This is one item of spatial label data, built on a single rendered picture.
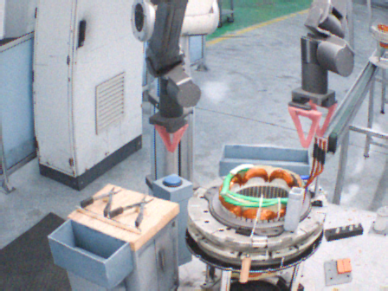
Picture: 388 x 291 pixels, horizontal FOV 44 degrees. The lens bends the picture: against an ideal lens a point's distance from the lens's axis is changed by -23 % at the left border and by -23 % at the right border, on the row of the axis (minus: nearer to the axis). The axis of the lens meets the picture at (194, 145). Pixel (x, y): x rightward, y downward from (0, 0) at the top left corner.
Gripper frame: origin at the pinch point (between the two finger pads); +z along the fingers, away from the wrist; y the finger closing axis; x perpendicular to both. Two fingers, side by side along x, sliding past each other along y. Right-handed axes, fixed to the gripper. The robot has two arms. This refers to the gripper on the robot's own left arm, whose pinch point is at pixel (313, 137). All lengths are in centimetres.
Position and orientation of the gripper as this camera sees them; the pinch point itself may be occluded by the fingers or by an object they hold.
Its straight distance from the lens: 105.2
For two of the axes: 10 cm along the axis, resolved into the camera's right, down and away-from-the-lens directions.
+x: -8.3, -2.0, 5.3
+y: 5.6, -2.5, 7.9
